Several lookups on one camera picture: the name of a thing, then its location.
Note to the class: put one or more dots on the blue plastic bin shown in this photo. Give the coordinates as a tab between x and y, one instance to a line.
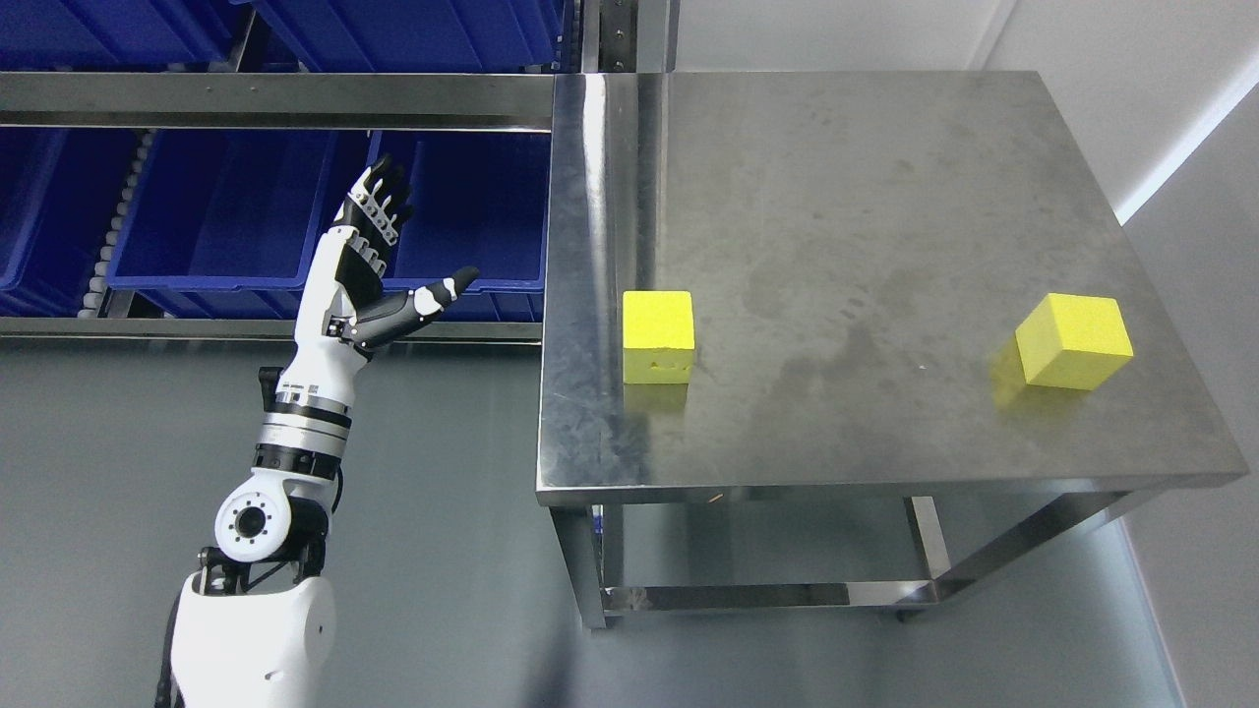
59	189
223	223
464	37
480	200
48	34

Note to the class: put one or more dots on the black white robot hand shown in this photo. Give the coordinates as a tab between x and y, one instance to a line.
345	315

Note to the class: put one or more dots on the yellow foam block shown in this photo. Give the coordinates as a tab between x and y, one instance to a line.
1073	341
658	337

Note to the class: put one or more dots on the steel shelf rack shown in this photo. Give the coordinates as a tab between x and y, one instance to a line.
607	40

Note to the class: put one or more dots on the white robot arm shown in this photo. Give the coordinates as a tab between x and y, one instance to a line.
254	624

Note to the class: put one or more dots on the stainless steel table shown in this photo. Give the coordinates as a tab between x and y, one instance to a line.
859	248

